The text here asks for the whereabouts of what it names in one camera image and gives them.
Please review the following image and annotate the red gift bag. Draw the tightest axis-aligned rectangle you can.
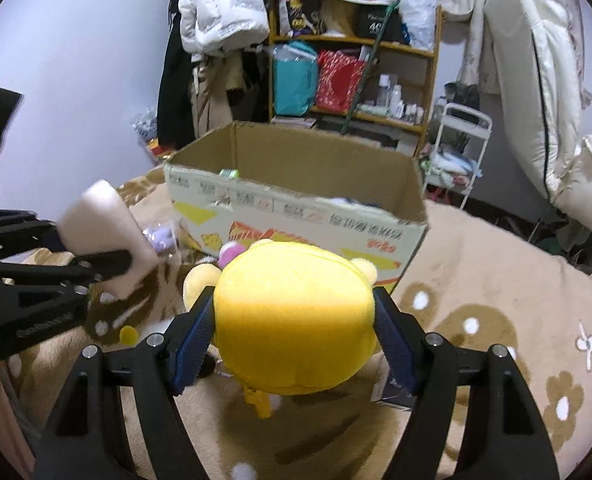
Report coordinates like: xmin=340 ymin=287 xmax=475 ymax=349
xmin=316 ymin=50 xmax=366 ymax=113

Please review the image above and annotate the wooden bookshelf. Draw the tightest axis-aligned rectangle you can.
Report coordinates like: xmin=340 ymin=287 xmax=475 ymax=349
xmin=267 ymin=0 xmax=442 ymax=154

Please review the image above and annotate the yellow bear plush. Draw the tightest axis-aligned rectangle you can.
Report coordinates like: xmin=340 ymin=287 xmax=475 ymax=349
xmin=182 ymin=240 xmax=377 ymax=418

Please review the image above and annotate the teal gift bag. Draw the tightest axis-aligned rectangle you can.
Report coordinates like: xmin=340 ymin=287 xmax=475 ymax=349
xmin=270 ymin=41 xmax=319 ymax=117

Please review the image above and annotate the open cardboard box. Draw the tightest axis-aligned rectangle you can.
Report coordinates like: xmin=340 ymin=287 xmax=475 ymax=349
xmin=164 ymin=122 xmax=428 ymax=290

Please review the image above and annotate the white puffer jacket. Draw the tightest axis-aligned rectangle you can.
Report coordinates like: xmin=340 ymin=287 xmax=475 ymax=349
xmin=178 ymin=0 xmax=270 ymax=56

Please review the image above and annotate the white utility cart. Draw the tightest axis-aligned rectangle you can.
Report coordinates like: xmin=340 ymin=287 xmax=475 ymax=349
xmin=421 ymin=99 xmax=492 ymax=209

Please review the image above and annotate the small purple toy in bag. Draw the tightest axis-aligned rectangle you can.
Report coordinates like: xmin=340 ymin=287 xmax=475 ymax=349
xmin=143 ymin=223 xmax=177 ymax=254

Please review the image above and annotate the pink white plush toy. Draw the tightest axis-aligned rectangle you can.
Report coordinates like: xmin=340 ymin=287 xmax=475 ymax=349
xmin=217 ymin=240 xmax=247 ymax=269

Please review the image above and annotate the green pole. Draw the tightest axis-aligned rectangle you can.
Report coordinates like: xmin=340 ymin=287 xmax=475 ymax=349
xmin=340 ymin=0 xmax=401 ymax=136

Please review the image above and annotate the pale pink plush cushion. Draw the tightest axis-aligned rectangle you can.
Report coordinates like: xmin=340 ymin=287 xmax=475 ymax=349
xmin=56 ymin=180 xmax=158 ymax=299

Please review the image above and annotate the beige flower pattern blanket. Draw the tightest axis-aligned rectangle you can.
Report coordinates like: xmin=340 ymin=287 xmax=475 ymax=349
xmin=5 ymin=164 xmax=592 ymax=480

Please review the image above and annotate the green tissue pack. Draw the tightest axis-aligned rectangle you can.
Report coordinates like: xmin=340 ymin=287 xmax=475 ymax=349
xmin=219 ymin=168 xmax=240 ymax=179

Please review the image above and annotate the purple hooded plush doll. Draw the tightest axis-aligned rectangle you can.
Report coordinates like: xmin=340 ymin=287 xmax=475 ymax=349
xmin=330 ymin=197 xmax=380 ymax=209

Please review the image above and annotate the cream folding floor chair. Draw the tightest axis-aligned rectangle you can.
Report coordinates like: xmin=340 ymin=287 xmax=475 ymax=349
xmin=484 ymin=0 xmax=592 ymax=231

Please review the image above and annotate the black hanging coat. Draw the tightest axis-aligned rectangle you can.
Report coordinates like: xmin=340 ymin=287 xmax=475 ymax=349
xmin=157 ymin=0 xmax=195 ymax=150

